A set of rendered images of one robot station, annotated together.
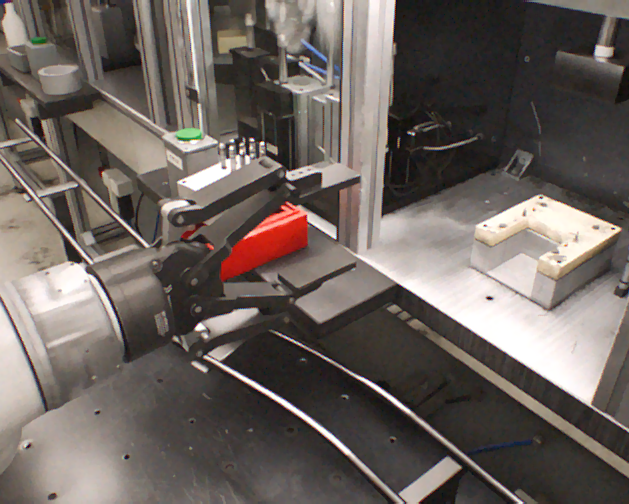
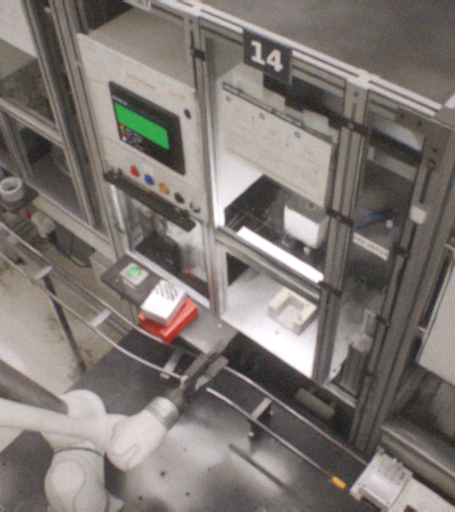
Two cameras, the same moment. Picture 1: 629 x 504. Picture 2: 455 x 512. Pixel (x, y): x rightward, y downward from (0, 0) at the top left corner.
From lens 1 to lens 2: 1.47 m
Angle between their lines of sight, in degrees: 19
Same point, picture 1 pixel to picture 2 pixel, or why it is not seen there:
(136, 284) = (179, 400)
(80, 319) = (172, 414)
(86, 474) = not seen: hidden behind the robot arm
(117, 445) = (133, 408)
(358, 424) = (230, 379)
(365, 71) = (216, 267)
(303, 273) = (213, 370)
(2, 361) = (161, 429)
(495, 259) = (278, 313)
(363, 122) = (217, 280)
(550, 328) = (299, 345)
